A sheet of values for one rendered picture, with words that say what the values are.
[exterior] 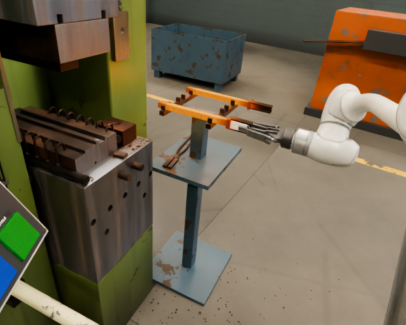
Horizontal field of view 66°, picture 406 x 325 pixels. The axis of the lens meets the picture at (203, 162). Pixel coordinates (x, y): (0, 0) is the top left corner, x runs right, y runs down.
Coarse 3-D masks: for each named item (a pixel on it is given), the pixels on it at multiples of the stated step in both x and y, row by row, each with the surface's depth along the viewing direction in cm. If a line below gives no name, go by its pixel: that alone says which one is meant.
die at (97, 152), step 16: (32, 112) 119; (32, 128) 110; (48, 128) 111; (80, 128) 111; (96, 128) 113; (32, 144) 103; (48, 144) 103; (80, 144) 103; (96, 144) 104; (112, 144) 112; (64, 160) 99; (80, 160) 99; (96, 160) 106
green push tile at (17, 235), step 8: (16, 216) 66; (8, 224) 63; (16, 224) 65; (24, 224) 67; (0, 232) 61; (8, 232) 63; (16, 232) 64; (24, 232) 66; (32, 232) 68; (0, 240) 61; (8, 240) 62; (16, 240) 64; (24, 240) 66; (32, 240) 67; (8, 248) 62; (16, 248) 63; (24, 248) 65; (16, 256) 63; (24, 256) 64
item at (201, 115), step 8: (160, 104) 129; (168, 104) 128; (176, 104) 128; (184, 112) 125; (192, 112) 124; (200, 112) 124; (216, 120) 121; (224, 120) 119; (232, 120) 118; (240, 120) 118
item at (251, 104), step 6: (186, 90) 149; (198, 90) 146; (204, 90) 147; (204, 96) 146; (210, 96) 144; (216, 96) 143; (222, 96) 142; (228, 96) 142; (228, 102) 142; (240, 102) 139; (246, 102) 138; (252, 102) 137; (258, 102) 138; (252, 108) 138; (258, 108) 137; (264, 108) 136; (270, 108) 135
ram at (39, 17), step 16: (0, 0) 74; (16, 0) 72; (32, 0) 70; (48, 0) 74; (64, 0) 78; (80, 0) 82; (96, 0) 87; (112, 0) 92; (0, 16) 76; (16, 16) 74; (32, 16) 72; (48, 16) 75; (64, 16) 79; (80, 16) 83; (96, 16) 88; (112, 16) 94
